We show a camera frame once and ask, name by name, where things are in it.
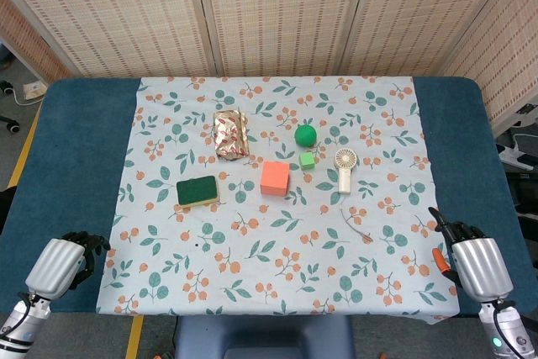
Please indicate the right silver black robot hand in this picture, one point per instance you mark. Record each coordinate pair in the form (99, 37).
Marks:
(479, 264)

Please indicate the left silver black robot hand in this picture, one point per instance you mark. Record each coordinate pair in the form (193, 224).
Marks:
(56, 264)

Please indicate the white handheld fan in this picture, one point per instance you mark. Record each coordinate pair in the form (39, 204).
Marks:
(345, 174)

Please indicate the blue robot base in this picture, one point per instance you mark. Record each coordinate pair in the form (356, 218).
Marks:
(260, 338)

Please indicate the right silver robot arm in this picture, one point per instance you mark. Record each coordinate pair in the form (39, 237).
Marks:
(506, 331)

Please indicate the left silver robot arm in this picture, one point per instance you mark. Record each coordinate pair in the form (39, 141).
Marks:
(21, 325)

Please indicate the white power strip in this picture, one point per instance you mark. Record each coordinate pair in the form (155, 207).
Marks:
(517, 157)

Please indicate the blue table cover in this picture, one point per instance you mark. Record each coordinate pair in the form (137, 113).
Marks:
(80, 157)

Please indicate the black chair castor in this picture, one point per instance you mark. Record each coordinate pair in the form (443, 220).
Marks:
(12, 124)
(7, 87)

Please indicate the green yellow sponge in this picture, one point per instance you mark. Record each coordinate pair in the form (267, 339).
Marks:
(196, 191)

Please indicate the beige paper bag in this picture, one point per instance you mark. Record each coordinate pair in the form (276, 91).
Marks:
(34, 91)

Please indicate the small green cube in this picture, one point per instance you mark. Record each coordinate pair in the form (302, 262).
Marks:
(307, 161)

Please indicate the floral print tablecloth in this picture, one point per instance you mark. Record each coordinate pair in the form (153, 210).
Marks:
(269, 241)

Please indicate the woven bamboo screen panel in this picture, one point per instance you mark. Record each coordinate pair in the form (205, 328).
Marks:
(504, 52)
(109, 14)
(281, 14)
(29, 48)
(428, 14)

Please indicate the green ball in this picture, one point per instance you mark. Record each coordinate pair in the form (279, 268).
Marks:
(305, 135)

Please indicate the gold foil snack packet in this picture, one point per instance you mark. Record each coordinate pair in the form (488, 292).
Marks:
(231, 136)

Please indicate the orange cube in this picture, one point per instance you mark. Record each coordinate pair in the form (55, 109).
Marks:
(275, 178)

